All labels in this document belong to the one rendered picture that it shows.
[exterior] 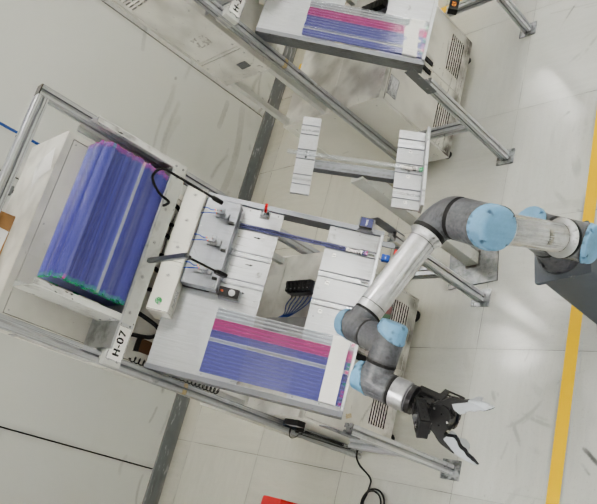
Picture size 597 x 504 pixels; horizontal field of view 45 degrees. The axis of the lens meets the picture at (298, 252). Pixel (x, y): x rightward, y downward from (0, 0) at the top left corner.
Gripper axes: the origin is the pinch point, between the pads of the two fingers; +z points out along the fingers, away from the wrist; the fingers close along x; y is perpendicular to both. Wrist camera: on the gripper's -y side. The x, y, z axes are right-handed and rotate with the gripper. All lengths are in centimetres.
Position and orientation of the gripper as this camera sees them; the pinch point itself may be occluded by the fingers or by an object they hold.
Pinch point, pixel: (485, 438)
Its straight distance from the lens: 168.6
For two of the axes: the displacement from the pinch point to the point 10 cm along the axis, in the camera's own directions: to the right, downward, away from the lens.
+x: -1.5, 9.3, 3.2
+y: 5.7, -1.9, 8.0
